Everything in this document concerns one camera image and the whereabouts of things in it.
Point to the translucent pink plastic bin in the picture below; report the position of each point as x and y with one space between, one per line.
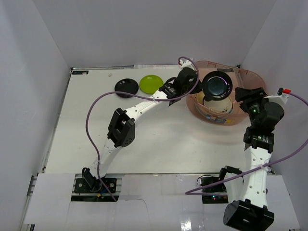
240 78

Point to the pale orange plate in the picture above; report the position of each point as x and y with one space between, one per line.
201 108

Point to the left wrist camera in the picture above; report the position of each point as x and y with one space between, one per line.
185 63

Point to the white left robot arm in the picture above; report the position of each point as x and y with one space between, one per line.
121 129

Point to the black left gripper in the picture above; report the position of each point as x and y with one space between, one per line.
196 85

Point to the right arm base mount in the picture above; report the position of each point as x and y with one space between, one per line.
218 192

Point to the lime green plate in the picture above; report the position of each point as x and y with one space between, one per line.
150 84

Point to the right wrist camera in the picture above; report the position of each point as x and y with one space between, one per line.
281 97

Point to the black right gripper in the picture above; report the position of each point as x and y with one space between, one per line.
249 96

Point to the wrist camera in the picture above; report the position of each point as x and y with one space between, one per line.
185 63
281 97

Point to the cream plate with black patch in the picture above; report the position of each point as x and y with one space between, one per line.
223 106

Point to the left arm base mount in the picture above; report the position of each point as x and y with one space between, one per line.
82 192

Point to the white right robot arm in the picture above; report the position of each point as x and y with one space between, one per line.
248 208

